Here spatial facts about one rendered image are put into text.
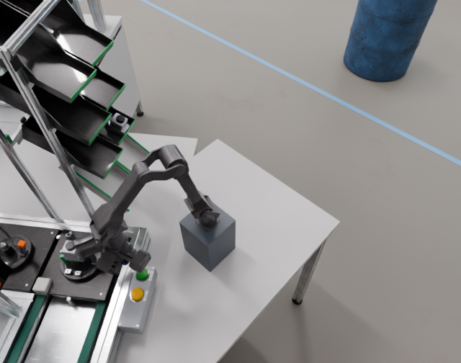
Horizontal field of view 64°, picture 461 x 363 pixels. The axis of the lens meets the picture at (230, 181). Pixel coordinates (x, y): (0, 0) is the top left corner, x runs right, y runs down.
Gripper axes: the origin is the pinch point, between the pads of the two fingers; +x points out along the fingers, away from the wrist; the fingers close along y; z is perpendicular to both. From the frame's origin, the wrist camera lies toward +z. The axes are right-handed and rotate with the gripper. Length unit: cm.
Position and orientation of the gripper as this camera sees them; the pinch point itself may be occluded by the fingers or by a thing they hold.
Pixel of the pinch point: (124, 258)
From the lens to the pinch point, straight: 124.1
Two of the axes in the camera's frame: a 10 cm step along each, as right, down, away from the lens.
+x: 0.0, 6.1, 7.9
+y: 8.9, 3.6, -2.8
